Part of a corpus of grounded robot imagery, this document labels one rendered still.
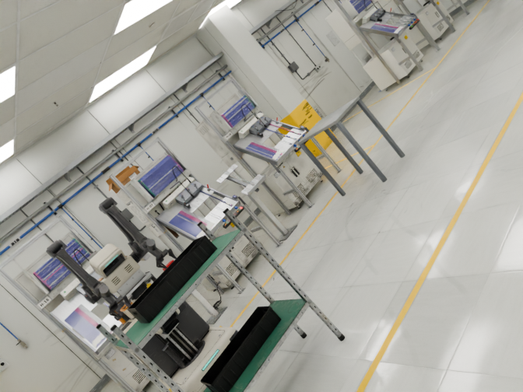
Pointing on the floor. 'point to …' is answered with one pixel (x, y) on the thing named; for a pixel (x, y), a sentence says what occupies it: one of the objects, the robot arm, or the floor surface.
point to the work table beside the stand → (348, 139)
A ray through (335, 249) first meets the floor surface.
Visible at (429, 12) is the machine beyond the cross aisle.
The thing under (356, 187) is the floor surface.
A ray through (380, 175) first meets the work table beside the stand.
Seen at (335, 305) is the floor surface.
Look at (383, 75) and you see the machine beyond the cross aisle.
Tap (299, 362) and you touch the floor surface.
